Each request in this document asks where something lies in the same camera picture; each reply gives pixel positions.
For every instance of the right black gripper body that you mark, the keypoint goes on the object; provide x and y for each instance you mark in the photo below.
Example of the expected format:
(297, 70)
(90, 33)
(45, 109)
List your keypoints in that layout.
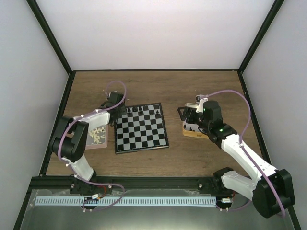
(191, 120)

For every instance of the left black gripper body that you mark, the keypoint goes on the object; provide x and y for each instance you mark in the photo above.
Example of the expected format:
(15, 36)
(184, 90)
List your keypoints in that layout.
(123, 111)

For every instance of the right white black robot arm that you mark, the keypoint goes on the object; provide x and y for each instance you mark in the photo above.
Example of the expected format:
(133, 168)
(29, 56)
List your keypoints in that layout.
(269, 189)

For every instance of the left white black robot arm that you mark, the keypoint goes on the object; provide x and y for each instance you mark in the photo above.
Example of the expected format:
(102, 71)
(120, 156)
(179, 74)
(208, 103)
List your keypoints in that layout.
(70, 138)

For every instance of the pile of white chess pieces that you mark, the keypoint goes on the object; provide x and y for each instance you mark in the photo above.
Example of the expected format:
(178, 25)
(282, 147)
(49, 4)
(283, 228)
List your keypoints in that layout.
(97, 136)

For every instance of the yellow metal tin box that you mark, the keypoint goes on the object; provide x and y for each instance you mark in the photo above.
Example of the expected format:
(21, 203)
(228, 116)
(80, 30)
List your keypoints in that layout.
(201, 133)

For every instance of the black grey chessboard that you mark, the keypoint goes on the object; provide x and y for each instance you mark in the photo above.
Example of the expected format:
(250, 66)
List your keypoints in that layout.
(138, 131)

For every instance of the pink tray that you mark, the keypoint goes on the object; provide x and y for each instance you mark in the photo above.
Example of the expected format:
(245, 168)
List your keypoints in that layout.
(97, 146)

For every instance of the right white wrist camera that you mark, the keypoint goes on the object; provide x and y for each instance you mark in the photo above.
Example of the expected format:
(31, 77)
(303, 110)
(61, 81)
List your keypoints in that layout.
(200, 100)

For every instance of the black aluminium mounting rail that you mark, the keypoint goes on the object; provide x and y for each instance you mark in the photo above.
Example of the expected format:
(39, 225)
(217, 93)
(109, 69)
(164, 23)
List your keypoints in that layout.
(204, 185)

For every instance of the light blue slotted cable duct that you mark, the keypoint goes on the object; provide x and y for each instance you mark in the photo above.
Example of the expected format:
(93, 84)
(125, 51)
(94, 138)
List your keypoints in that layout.
(127, 201)

